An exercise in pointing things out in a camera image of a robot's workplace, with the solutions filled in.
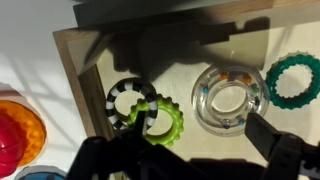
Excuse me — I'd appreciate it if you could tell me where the orange ring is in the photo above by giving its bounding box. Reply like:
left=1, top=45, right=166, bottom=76
left=0, top=99, right=48, bottom=168

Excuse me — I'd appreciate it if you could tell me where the wooden slatted tray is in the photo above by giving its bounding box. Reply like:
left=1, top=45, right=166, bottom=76
left=52, top=0, right=320, bottom=180

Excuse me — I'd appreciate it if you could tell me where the clear ring with beads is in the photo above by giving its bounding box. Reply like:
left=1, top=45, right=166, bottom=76
left=191, top=65, right=271, bottom=137

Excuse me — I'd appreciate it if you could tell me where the dark green ring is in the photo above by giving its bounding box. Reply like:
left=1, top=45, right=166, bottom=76
left=265, top=53, right=320, bottom=111

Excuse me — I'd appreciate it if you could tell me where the small white and black ring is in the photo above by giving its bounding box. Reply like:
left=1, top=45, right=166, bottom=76
left=105, top=78, right=159, bottom=132

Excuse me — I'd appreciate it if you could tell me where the red ring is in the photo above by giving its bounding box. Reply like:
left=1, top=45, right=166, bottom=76
left=0, top=111, right=28, bottom=179

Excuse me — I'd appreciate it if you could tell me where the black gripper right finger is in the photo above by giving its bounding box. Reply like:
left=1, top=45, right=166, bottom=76
left=245, top=113, right=320, bottom=180

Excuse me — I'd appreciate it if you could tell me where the blue ring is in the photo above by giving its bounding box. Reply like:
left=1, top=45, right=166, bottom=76
left=14, top=164, right=69, bottom=180

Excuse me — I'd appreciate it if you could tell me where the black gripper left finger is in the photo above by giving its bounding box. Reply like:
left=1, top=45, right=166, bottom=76
left=66, top=110, right=214, bottom=180

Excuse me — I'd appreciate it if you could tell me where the lime green ring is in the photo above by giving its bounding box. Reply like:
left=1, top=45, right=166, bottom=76
left=126, top=94, right=185, bottom=147

